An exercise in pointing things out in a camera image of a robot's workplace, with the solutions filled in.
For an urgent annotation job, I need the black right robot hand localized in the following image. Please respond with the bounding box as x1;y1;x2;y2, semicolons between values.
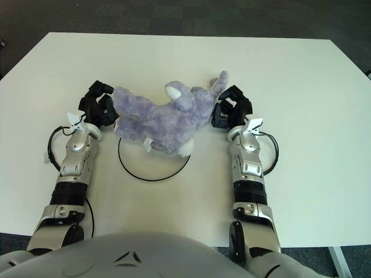
211;85;253;129

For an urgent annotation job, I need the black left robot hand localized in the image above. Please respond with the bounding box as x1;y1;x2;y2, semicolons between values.
78;81;120;127

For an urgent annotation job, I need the purple plush doll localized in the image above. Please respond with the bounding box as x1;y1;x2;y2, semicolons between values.
111;70;230;159

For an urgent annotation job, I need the white plate with black rim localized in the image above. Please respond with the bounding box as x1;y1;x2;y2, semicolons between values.
118;137;191;182

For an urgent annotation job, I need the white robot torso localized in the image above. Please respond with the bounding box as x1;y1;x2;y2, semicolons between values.
0;231;337;278

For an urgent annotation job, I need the white table leg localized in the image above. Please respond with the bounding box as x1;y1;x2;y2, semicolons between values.
327;247;353;278

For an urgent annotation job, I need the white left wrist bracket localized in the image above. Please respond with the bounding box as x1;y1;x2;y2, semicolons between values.
66;112;88;133

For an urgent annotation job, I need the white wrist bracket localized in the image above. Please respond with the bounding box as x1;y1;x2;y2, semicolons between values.
242;117;264;136
66;112;88;133

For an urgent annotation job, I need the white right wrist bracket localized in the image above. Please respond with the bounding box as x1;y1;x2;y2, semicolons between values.
242;117;264;136

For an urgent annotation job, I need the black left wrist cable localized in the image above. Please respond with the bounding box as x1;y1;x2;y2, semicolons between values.
47;126;76;171

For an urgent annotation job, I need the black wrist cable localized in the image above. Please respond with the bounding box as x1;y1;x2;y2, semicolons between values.
47;126;76;171
257;131;280;176

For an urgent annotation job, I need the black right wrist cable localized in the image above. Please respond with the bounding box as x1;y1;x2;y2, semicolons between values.
257;131;280;176

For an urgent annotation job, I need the black left elbow cable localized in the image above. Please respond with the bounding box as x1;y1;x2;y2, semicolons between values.
85;198;95;238

